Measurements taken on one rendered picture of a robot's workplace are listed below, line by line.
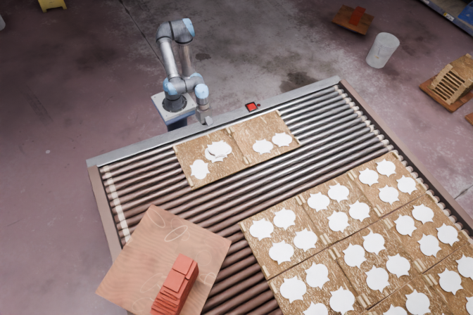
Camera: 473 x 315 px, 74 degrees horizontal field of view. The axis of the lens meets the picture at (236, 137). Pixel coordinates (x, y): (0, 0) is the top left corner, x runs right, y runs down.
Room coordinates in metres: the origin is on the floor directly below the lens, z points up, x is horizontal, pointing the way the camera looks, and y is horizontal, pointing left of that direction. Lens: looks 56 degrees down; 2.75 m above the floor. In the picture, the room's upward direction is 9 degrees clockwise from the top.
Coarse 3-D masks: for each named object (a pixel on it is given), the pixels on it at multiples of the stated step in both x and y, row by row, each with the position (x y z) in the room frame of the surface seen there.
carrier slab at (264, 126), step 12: (252, 120) 1.41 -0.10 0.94; (264, 120) 1.43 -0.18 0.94; (276, 120) 1.45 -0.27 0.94; (240, 132) 1.29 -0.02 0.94; (252, 132) 1.31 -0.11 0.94; (264, 132) 1.32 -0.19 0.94; (276, 132) 1.34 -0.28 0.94; (288, 132) 1.36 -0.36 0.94; (240, 144) 1.19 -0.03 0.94; (252, 144) 1.21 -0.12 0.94; (252, 156) 1.11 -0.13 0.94; (264, 156) 1.12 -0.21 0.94; (276, 156) 1.15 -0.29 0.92
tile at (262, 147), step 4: (264, 140) 1.25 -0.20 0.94; (256, 144) 1.20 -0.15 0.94; (260, 144) 1.21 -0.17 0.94; (264, 144) 1.22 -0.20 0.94; (268, 144) 1.22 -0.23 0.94; (256, 148) 1.17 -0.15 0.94; (260, 148) 1.18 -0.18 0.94; (264, 148) 1.18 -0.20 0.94; (268, 148) 1.19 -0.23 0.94; (256, 152) 1.15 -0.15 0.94; (260, 152) 1.15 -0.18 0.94; (264, 152) 1.15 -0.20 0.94; (268, 152) 1.16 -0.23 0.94
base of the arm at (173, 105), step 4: (180, 96) 1.49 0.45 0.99; (168, 100) 1.44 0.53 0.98; (172, 100) 1.44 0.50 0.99; (176, 100) 1.45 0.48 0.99; (180, 100) 1.48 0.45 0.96; (168, 104) 1.44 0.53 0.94; (172, 104) 1.44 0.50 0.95; (176, 104) 1.44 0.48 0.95; (180, 104) 1.46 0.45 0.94; (168, 108) 1.43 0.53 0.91; (172, 108) 1.42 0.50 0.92; (176, 108) 1.43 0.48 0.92
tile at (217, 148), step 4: (216, 144) 1.13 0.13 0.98; (220, 144) 1.14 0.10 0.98; (224, 144) 1.14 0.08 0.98; (208, 148) 1.09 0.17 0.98; (212, 148) 1.09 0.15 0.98; (216, 148) 1.10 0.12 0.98; (220, 148) 1.10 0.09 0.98; (224, 148) 1.11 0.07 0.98; (228, 148) 1.11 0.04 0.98; (212, 152) 1.07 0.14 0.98; (216, 152) 1.07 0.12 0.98; (220, 152) 1.08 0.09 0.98; (224, 152) 1.08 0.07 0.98; (216, 156) 1.04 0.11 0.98
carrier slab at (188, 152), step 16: (224, 128) 1.31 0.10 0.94; (192, 144) 1.13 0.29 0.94; (208, 144) 1.15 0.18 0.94; (192, 160) 1.00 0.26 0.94; (208, 160) 1.02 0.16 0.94; (224, 160) 1.04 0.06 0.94; (240, 160) 1.06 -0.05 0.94; (192, 176) 0.89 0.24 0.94; (208, 176) 0.91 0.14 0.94; (224, 176) 0.92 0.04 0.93
